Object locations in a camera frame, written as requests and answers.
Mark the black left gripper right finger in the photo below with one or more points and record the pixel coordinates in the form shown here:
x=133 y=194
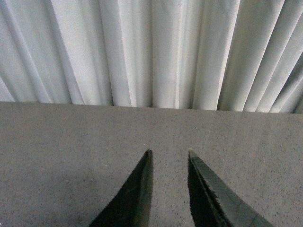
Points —
x=213 y=203

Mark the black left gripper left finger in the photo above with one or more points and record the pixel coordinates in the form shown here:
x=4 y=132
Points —
x=132 y=204

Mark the white pleated curtain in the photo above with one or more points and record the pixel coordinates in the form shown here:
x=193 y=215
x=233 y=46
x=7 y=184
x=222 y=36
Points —
x=227 y=55

